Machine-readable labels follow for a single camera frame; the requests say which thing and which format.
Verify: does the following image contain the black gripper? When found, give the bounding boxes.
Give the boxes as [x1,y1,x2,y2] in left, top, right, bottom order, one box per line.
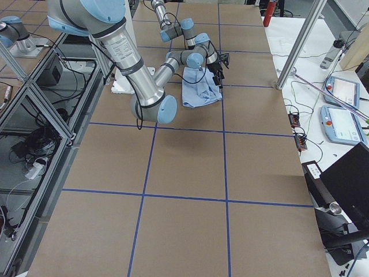
[208,53,230,89]

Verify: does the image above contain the light blue t-shirt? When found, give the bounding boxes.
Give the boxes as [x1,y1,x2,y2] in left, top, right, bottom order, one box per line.
[182,67,222,108]

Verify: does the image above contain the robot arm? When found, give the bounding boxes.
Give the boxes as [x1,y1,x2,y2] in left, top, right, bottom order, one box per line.
[47,1,214,123]
[141,1,229,91]

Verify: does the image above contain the red cylinder tube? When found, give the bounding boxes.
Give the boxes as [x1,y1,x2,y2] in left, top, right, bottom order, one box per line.
[263,0,277,27]

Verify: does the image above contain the blue teach pendant near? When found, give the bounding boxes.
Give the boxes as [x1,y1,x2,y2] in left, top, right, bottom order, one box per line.
[320,105,367,145]

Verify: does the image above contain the blue teach pendant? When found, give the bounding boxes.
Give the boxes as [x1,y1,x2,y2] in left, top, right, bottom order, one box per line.
[324,76,360,108]
[320,105,367,145]

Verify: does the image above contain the blue teach pendant far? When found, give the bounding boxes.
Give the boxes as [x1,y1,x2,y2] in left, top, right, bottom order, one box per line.
[324,76,360,108]

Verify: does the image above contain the black laptop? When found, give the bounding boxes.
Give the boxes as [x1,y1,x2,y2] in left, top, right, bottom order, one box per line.
[321,143,368,230]

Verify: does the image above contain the aluminium frame column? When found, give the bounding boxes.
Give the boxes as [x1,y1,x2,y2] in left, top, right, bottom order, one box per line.
[276,0,327,90]

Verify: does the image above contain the aluminium frame rack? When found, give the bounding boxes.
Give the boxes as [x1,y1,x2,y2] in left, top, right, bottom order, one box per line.
[1,34,106,276]

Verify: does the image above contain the black camera stand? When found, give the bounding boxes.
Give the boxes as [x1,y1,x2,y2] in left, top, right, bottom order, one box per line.
[302,161,368,265]

